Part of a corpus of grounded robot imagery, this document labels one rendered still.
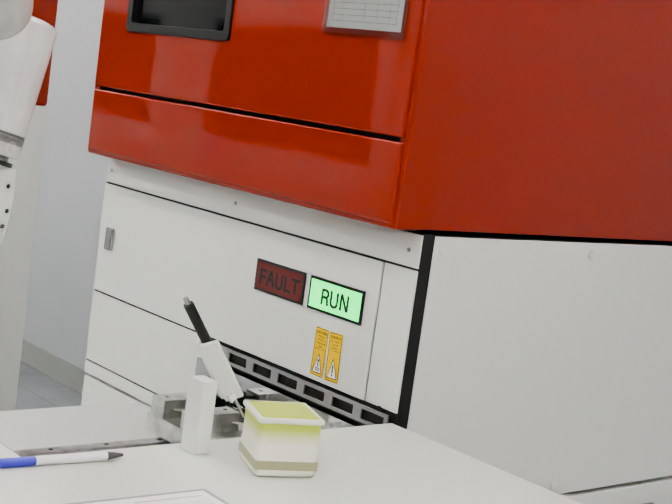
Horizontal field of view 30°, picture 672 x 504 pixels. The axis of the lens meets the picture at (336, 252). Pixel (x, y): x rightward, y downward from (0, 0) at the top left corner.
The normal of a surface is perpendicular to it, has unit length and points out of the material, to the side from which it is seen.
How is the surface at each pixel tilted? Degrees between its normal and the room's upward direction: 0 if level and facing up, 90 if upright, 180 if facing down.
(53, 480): 0
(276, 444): 90
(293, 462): 90
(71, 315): 90
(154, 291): 90
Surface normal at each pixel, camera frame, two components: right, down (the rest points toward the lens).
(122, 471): 0.14, -0.98
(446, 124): 0.64, 0.18
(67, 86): -0.76, -0.02
